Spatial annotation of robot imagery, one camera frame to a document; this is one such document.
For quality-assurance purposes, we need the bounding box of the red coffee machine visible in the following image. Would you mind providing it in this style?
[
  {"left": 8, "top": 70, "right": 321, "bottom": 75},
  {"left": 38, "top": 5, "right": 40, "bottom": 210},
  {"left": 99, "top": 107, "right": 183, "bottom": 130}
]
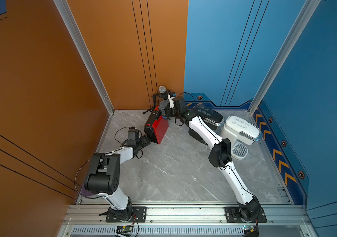
[{"left": 144, "top": 106, "right": 169, "bottom": 144}]

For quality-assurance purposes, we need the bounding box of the microphone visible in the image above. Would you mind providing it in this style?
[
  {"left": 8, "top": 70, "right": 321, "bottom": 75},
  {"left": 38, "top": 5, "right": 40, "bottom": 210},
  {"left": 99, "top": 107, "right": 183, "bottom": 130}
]
[{"left": 143, "top": 86, "right": 176, "bottom": 114}]

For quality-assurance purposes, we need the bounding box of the black coffee machine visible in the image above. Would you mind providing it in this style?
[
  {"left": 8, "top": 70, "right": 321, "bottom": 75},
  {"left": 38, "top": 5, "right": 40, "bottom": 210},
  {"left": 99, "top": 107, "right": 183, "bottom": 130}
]
[{"left": 182, "top": 104, "right": 225, "bottom": 131}]

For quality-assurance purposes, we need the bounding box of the white coffee machine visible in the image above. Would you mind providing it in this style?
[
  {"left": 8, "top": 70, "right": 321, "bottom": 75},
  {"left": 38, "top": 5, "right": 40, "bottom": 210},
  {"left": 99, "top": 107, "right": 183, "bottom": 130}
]
[{"left": 220, "top": 116, "right": 263, "bottom": 160}]

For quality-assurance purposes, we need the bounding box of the grey blue cleaning cloth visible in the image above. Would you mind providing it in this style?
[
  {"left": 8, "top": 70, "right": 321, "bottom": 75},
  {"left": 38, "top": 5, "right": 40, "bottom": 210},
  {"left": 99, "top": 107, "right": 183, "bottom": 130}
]
[{"left": 158, "top": 99, "right": 170, "bottom": 119}]

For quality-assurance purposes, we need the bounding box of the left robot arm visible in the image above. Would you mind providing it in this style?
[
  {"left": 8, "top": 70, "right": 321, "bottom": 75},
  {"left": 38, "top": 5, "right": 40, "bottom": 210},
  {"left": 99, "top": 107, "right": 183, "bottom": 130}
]
[{"left": 84, "top": 127, "right": 150, "bottom": 222}]

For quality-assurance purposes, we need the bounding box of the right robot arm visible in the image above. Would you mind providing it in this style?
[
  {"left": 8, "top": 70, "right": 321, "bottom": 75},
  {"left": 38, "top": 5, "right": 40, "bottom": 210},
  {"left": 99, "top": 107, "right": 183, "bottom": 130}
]
[{"left": 164, "top": 96, "right": 266, "bottom": 223}]

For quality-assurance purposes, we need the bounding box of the purple cube toy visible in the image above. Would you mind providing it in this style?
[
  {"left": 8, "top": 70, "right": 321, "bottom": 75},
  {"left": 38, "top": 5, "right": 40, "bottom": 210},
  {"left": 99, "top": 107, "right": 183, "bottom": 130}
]
[{"left": 80, "top": 189, "right": 94, "bottom": 198}]

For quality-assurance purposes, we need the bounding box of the left green circuit board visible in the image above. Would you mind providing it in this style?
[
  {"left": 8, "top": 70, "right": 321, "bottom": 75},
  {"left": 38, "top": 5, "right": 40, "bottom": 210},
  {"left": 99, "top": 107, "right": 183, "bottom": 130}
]
[{"left": 116, "top": 225, "right": 134, "bottom": 237}]

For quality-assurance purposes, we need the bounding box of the green circuit board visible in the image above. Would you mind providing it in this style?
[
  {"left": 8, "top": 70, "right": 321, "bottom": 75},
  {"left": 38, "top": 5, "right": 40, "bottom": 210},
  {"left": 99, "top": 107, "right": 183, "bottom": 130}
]
[
  {"left": 116, "top": 225, "right": 134, "bottom": 237},
  {"left": 242, "top": 226, "right": 259, "bottom": 237}
]

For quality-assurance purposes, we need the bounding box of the right green circuit board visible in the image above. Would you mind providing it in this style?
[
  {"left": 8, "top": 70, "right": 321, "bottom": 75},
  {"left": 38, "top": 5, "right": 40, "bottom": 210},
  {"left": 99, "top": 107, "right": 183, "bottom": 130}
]
[{"left": 242, "top": 226, "right": 259, "bottom": 237}]

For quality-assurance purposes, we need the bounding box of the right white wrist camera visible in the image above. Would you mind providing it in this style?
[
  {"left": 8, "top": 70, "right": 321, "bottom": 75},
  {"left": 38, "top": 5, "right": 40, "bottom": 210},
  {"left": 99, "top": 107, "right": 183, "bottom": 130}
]
[{"left": 168, "top": 93, "right": 175, "bottom": 109}]

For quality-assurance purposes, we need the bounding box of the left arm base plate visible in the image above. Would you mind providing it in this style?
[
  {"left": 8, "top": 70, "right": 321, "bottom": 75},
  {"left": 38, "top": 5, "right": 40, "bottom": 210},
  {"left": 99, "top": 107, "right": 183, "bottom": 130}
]
[{"left": 106, "top": 206, "right": 147, "bottom": 223}]

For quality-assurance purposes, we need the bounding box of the aluminium mounting rail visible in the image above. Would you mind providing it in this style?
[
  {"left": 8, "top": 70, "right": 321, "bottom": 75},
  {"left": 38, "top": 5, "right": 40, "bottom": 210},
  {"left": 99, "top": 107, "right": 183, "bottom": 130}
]
[{"left": 57, "top": 201, "right": 317, "bottom": 237}]

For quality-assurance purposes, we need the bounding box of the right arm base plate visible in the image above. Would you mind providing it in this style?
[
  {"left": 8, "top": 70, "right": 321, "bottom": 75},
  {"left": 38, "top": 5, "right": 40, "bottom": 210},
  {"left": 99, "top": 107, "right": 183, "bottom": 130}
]
[{"left": 224, "top": 206, "right": 267, "bottom": 223}]

